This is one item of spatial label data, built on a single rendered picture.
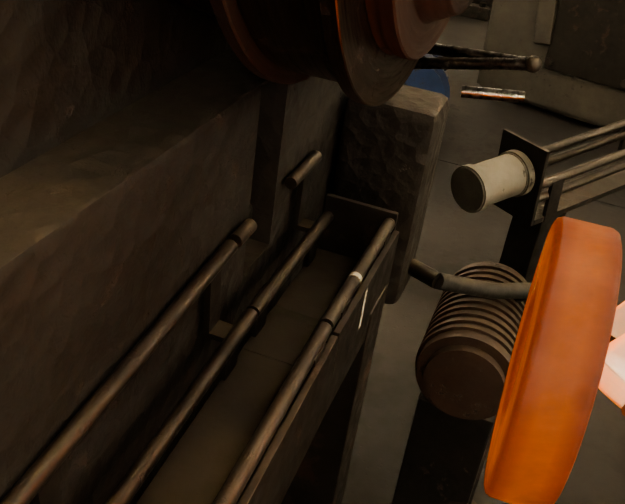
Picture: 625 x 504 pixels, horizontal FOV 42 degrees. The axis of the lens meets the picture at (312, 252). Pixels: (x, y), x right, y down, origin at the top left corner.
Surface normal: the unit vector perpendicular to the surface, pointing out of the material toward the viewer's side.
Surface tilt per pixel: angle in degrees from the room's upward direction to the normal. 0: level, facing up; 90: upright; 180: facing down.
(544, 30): 90
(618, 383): 85
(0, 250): 0
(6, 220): 0
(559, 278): 27
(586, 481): 0
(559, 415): 72
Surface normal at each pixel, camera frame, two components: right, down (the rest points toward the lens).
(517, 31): -0.55, 0.36
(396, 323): 0.13, -0.85
